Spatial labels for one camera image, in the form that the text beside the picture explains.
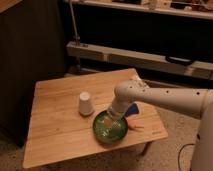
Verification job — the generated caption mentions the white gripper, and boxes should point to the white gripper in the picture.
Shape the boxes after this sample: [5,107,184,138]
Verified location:
[103,98,130,135]

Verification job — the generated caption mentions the green ceramic bowl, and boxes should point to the green ceramic bowl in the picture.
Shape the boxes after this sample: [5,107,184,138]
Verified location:
[92,111,128,144]

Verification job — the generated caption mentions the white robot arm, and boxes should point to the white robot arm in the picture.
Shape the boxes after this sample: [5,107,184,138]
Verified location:
[107,79,213,171]

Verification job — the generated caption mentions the orange carrot toy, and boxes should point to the orange carrot toy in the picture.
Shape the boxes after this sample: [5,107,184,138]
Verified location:
[127,120,144,130]

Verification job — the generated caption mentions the blue toy object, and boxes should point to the blue toy object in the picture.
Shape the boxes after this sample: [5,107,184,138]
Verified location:
[125,103,139,117]

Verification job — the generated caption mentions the white paper cup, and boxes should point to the white paper cup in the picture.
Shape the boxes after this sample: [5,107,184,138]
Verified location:
[78,91,94,116]

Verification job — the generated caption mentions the wooden table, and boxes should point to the wooden table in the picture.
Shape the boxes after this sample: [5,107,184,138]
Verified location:
[23,69,168,168]

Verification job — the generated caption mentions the metal pole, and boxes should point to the metal pole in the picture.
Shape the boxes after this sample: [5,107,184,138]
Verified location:
[69,0,80,46]

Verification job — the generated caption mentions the grey metal bench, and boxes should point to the grey metal bench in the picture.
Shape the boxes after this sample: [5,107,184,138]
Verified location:
[66,42,213,81]

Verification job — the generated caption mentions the black cable on floor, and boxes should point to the black cable on floor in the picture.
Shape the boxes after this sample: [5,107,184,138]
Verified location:
[177,143,196,171]

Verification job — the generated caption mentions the black handle strap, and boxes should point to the black handle strap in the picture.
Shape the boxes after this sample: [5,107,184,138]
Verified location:
[164,55,195,67]

